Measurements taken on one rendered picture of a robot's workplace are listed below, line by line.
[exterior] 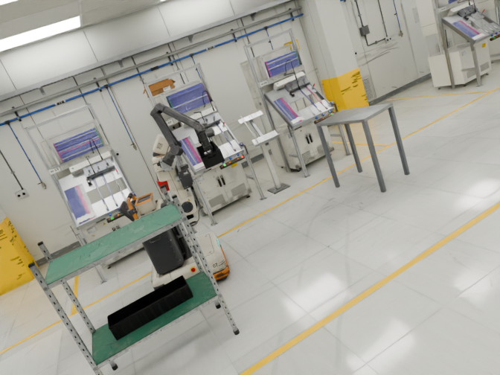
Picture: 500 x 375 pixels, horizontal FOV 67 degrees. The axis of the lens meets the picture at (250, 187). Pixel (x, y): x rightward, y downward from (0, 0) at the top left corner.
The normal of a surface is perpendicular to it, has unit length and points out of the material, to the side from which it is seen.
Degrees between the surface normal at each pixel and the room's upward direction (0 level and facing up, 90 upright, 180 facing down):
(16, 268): 90
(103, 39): 90
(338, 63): 90
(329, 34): 90
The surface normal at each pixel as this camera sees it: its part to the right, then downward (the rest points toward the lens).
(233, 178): 0.39, 0.14
